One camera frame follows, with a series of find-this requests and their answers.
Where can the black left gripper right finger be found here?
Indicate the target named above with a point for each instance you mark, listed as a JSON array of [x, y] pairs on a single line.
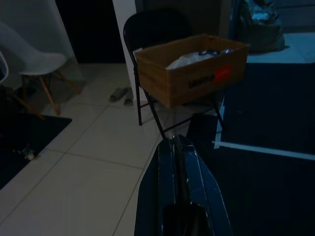
[[206, 191]]

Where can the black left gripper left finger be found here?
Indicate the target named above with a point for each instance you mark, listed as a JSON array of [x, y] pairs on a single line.
[[160, 191]]

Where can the grey filled rubbish bag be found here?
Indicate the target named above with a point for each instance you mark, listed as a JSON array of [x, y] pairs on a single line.
[[263, 27]]

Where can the white floor tape strip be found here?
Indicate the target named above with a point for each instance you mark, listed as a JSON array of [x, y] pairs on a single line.
[[258, 148]]

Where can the dark blue carpet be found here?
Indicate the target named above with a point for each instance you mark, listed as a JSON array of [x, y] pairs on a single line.
[[270, 118]]

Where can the grey slipper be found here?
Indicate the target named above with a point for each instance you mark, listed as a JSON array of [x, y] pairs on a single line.
[[129, 98], [117, 94]]

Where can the brown cardboard box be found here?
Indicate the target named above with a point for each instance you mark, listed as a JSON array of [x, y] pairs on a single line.
[[172, 81]]

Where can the white crumpled plastic bag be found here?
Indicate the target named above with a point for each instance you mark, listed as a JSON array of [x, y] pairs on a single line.
[[189, 60]]

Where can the small caster wheel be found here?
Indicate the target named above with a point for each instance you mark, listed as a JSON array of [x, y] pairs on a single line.
[[29, 153]]

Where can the black floor mat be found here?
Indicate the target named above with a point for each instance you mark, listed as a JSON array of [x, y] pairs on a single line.
[[27, 137]]

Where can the black folding chair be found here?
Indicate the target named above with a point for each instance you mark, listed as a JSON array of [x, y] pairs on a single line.
[[152, 27]]

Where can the white chair with wooden legs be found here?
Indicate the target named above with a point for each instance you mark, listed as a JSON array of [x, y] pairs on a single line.
[[37, 61]]

